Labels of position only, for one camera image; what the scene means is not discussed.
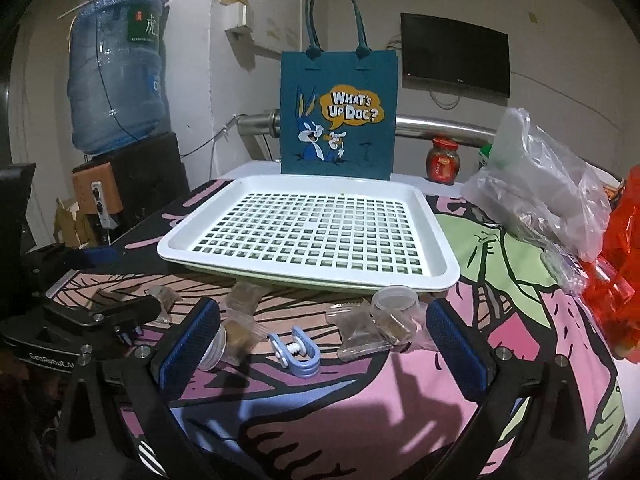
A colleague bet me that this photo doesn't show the wall switch box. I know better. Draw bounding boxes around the wall switch box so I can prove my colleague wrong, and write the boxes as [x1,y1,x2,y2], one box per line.
[225,0,251,28]

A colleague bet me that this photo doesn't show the clear packet with brown cube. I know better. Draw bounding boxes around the clear packet with brown cube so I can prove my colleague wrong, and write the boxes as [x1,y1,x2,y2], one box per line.
[145,285,183,323]
[225,281,261,318]
[222,310,268,366]
[325,305,393,363]

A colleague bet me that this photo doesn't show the white power strip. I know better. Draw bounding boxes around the white power strip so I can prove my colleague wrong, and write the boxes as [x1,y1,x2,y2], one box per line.
[90,180,112,226]

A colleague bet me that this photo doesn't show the red plastic bag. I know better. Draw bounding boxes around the red plastic bag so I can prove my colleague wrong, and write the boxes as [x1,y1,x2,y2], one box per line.
[582,167,640,361]

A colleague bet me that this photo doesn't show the red jar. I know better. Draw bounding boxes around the red jar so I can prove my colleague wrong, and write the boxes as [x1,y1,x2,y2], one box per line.
[426,137,461,181]

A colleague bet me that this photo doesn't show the light blue plastic clip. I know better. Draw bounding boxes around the light blue plastic clip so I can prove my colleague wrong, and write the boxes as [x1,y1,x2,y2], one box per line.
[267,326,321,376]

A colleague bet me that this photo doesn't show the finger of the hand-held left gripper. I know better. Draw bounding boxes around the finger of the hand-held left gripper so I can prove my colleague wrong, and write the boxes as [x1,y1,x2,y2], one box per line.
[30,245,121,291]
[45,296,161,328]

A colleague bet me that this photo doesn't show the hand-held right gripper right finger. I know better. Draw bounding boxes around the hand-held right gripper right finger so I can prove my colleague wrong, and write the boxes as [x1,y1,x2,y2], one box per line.
[425,299,591,480]

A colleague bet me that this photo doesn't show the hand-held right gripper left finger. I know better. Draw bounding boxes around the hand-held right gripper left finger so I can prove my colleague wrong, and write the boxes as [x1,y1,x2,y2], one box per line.
[54,297,223,480]

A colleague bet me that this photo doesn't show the blue cartoon tote bag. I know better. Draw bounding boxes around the blue cartoon tote bag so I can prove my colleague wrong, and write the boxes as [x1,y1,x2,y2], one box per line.
[279,0,401,181]

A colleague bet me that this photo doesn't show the white perforated plastic tray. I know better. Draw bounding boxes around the white perforated plastic tray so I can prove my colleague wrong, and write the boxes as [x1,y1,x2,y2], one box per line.
[156,175,462,295]

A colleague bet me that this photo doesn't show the black wall television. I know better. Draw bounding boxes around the black wall television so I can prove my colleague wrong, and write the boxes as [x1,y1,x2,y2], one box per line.
[400,12,511,100]

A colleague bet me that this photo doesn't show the blue water jug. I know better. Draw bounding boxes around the blue water jug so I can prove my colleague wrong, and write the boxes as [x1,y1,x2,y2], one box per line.
[67,0,168,156]

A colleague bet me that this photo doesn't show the clear plastic bag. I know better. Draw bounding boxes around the clear plastic bag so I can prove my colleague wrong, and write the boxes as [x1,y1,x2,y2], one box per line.
[460,107,612,296]

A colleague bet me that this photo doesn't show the cardboard pieces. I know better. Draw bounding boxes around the cardboard pieces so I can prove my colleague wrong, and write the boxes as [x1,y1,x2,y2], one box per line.
[54,197,96,248]

